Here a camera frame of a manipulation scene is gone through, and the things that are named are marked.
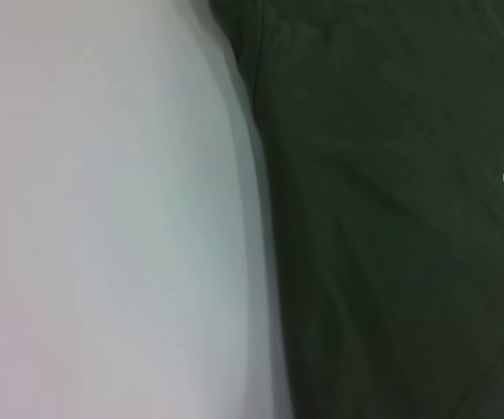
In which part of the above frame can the dark green FREE t-shirt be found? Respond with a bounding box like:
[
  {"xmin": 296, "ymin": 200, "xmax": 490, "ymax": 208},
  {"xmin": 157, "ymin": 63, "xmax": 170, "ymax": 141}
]
[{"xmin": 207, "ymin": 0, "xmax": 504, "ymax": 419}]

